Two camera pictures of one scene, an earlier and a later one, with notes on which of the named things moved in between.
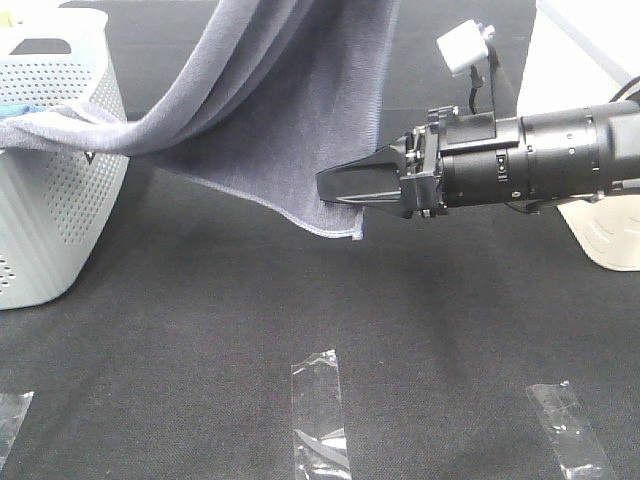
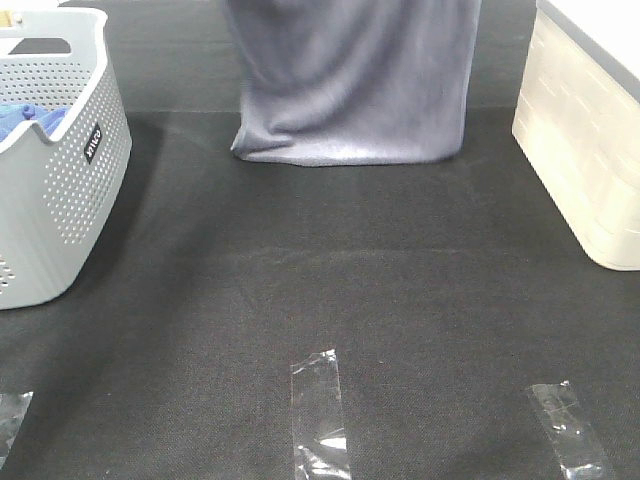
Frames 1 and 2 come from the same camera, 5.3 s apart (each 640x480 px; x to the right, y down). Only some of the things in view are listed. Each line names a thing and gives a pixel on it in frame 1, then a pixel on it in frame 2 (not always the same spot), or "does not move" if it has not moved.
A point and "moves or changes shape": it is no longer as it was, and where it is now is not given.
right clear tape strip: x=579 y=449 does not move
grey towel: x=272 y=94 moves or changes shape
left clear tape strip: x=12 y=411 does not move
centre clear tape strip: x=319 y=437 does not move
